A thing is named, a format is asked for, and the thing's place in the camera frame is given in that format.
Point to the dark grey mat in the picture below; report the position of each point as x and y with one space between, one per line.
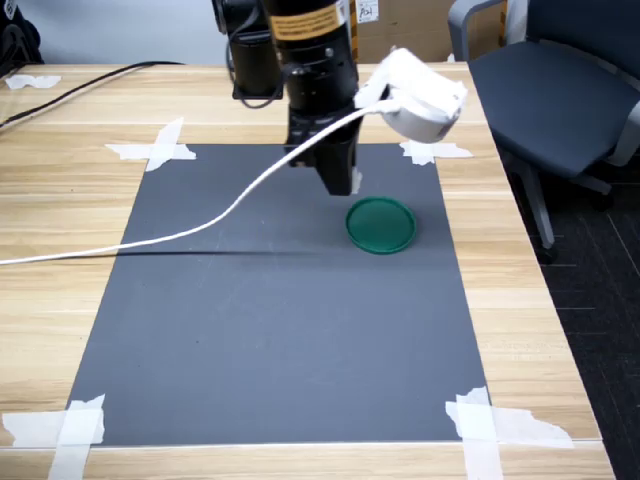
300 350

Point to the white tape piece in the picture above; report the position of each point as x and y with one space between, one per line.
160 150
75 425
475 425
425 154

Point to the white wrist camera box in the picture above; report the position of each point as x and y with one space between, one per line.
425 105

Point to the small crumpled white tape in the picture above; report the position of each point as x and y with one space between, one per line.
30 81

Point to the brown cardboard box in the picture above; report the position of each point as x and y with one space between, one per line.
425 25

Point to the black object white label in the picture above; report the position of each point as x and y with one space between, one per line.
20 40

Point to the round green lid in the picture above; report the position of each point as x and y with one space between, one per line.
380 225

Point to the small white plastic terminal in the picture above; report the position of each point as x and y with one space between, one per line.
356 181

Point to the dark blue office chair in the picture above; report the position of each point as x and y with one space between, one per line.
550 110

